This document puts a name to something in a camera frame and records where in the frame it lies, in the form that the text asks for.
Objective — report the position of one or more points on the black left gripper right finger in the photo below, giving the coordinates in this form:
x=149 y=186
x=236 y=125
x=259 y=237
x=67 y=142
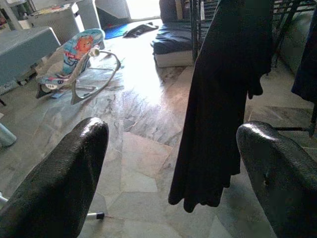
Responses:
x=284 y=178

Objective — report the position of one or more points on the black striped cloth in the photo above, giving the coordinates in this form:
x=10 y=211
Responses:
x=138 y=29

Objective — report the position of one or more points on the blue floor mat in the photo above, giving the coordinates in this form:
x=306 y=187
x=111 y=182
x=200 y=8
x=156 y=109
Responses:
x=116 y=31

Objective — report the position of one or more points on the colourful baby bouncer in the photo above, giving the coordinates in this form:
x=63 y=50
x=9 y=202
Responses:
x=76 y=49

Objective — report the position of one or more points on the white shelf unit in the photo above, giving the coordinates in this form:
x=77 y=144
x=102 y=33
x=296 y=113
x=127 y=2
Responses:
x=62 y=22

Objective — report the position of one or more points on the black metal drying rack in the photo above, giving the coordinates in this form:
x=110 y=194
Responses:
x=195 y=24

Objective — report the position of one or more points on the grey folding table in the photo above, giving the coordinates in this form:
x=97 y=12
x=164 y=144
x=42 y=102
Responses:
x=22 y=49

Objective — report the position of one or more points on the dark blue mattress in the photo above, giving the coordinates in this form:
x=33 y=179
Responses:
x=173 y=47

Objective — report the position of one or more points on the white pole with black tip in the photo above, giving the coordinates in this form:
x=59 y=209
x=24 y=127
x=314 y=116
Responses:
x=95 y=215

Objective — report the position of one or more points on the black garment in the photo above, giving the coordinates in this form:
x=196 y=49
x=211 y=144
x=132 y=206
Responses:
x=223 y=99
x=307 y=62

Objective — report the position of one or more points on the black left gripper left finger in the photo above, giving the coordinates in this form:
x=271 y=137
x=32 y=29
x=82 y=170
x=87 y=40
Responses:
x=54 y=178

